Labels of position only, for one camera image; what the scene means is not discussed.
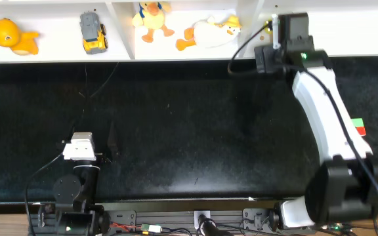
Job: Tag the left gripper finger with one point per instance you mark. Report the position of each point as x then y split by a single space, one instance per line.
113 144

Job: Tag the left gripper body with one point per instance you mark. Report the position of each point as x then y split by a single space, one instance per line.
102 158

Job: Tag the yellow and green rattle drum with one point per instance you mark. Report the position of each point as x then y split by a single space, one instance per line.
268 27

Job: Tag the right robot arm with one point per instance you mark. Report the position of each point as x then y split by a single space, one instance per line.
320 111

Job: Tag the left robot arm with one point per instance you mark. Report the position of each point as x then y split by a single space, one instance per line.
66 190

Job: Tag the white shelf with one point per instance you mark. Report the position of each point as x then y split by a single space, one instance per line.
57 49

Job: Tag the grey and yellow toy truck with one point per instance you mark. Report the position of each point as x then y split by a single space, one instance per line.
92 32

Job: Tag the yellow plush duck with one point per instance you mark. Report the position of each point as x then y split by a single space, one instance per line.
153 19

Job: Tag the white plush goose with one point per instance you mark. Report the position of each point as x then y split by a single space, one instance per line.
212 34

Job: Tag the orange toy dinosaur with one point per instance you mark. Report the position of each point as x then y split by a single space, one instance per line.
12 36

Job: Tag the many-coloured puzzle cube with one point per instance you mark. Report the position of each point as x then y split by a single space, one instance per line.
359 127

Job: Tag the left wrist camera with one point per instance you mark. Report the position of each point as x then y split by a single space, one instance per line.
80 147

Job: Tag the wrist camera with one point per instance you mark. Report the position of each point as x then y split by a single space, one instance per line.
275 32
80 147

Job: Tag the mounting rail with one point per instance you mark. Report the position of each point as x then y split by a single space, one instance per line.
176 219

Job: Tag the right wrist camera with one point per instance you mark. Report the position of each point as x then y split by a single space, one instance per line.
275 32

